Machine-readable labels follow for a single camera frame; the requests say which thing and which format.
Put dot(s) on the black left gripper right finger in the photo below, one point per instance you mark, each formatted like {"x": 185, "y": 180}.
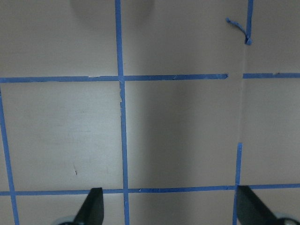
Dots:
{"x": 251, "y": 210}

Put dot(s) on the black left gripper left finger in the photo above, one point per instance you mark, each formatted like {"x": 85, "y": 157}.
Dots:
{"x": 92, "y": 209}

